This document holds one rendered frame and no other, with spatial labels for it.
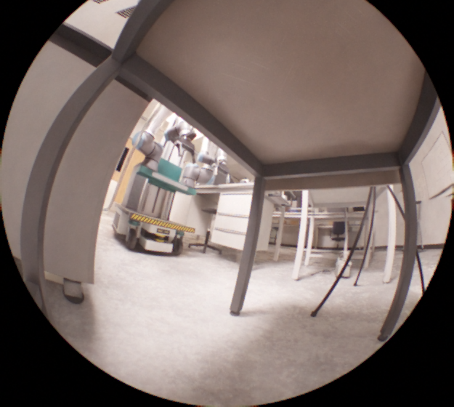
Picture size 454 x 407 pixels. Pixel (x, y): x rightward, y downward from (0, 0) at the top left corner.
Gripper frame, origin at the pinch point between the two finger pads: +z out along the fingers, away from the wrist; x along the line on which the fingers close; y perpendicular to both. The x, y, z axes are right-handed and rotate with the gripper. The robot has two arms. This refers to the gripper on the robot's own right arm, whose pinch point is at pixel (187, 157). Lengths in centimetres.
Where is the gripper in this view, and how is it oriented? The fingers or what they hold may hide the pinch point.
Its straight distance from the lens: 96.2
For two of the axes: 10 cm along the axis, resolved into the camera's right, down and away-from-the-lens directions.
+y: -8.4, 4.0, 3.8
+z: 2.3, 8.8, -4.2
